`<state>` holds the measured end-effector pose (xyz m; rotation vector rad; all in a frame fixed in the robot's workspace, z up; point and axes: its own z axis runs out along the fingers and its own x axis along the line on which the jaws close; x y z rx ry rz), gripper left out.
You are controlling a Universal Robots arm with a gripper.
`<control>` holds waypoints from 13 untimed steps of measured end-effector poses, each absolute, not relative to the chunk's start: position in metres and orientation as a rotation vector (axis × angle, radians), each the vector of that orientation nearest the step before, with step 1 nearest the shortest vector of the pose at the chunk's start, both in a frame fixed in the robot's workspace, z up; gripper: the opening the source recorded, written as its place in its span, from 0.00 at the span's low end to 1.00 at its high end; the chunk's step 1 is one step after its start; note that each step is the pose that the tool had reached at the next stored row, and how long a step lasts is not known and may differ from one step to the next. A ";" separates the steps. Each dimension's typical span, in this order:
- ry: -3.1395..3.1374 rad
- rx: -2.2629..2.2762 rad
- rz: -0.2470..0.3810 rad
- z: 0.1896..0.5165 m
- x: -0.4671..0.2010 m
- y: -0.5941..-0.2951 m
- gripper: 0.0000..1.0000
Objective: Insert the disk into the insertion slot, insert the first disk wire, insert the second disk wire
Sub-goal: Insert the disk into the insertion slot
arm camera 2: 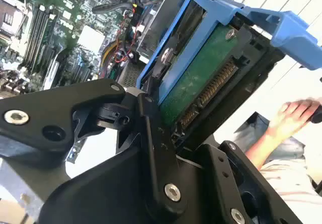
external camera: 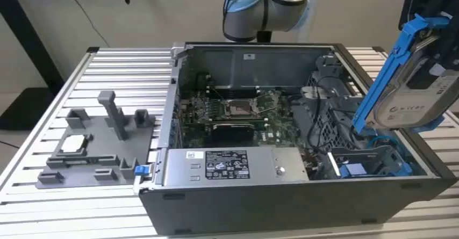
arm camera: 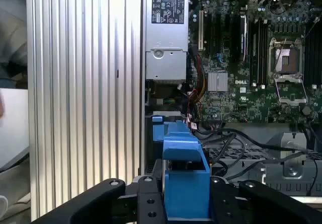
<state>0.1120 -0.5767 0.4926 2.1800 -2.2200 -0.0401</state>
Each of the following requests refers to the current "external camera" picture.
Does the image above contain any black graphics card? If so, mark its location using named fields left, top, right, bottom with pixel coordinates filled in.
left=211, top=122, right=255, bottom=146

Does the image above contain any thick black cable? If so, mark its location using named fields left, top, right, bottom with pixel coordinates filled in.
left=307, top=76, right=359, bottom=154

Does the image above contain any grey parts rack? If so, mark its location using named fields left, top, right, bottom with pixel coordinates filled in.
left=35, top=90, right=157, bottom=190

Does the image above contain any green motherboard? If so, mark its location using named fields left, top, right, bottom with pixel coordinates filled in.
left=177, top=88, right=316, bottom=154

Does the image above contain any CPU socket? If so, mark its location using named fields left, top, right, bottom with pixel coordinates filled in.
left=220, top=98, right=261, bottom=118

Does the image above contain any silver power supply unit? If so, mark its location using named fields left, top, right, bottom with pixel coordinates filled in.
left=163, top=147, right=309, bottom=183

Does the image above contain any hard disk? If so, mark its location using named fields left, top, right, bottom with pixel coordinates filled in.
left=351, top=13, right=459, bottom=136

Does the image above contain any grey metal drive cage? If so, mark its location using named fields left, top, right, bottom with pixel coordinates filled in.
left=289, top=53, right=363, bottom=150

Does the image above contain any blue disk wire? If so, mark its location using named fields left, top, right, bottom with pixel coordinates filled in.
left=368, top=135, right=400, bottom=154

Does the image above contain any red yellow cable bundle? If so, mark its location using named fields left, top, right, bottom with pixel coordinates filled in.
left=304, top=153, right=325, bottom=170

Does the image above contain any silver CPU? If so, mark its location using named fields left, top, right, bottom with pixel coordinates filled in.
left=60, top=135, right=91, bottom=153

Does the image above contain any black RAM stick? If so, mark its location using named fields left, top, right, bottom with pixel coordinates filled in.
left=207, top=118, right=268, bottom=123

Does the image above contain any black open PC case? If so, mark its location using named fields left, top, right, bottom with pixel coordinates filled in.
left=132, top=41, right=459, bottom=236

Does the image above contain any grey metal disk bay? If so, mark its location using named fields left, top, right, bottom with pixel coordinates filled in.
left=325, top=144, right=413, bottom=180

